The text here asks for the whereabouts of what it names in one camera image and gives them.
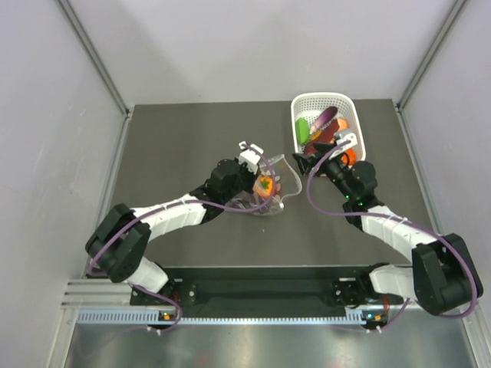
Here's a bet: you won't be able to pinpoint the green fake vegetable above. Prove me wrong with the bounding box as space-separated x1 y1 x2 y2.
295 118 310 145

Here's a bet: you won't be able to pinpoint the aluminium frame post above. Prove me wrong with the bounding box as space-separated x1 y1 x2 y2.
54 0 130 117
395 0 470 114

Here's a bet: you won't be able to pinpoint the white perforated plastic basket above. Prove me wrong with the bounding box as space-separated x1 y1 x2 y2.
291 92 366 164

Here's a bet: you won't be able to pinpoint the aluminium frame post left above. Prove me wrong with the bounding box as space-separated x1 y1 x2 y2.
54 0 130 117

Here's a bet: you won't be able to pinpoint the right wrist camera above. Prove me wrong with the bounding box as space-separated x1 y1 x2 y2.
330 129 358 159

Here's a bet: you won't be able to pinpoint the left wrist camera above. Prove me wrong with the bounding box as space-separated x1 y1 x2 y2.
238 141 264 174

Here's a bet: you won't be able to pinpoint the small yellow fake fruit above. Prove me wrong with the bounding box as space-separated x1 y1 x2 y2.
310 131 321 140

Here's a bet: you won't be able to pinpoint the grey slotted cable duct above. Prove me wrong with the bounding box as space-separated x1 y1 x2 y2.
76 308 388 326

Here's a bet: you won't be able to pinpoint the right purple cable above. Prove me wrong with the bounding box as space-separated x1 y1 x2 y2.
305 140 484 317

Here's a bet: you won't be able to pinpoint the orange fake pumpkin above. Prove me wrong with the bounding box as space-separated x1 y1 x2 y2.
341 149 357 166

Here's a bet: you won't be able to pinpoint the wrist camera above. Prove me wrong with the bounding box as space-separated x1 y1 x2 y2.
330 129 358 159
238 141 264 174

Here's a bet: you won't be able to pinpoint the aluminium frame post right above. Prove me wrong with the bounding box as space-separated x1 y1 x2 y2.
395 0 470 114

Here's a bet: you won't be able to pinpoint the dark purple fake grapes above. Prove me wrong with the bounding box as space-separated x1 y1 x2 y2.
226 192 269 215

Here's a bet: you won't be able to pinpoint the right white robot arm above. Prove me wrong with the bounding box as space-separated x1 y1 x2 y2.
293 143 483 319

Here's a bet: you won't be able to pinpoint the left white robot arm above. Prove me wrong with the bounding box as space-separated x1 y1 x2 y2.
85 157 260 304

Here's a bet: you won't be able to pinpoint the purple fake eggplant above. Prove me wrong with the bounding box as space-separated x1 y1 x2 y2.
310 106 338 134

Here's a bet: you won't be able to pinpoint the clear zip top bag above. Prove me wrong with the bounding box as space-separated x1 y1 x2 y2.
226 153 304 218

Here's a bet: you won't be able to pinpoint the fake papaya half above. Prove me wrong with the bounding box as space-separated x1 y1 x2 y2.
303 118 348 155

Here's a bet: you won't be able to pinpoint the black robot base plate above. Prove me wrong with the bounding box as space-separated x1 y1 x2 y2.
130 262 407 319

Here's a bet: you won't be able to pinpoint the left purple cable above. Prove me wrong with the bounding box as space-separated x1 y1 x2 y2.
87 143 283 278

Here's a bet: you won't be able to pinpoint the purple cable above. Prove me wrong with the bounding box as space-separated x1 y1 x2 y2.
305 140 484 317
87 143 283 278

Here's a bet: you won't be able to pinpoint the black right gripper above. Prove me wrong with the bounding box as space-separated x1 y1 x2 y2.
293 143 356 201

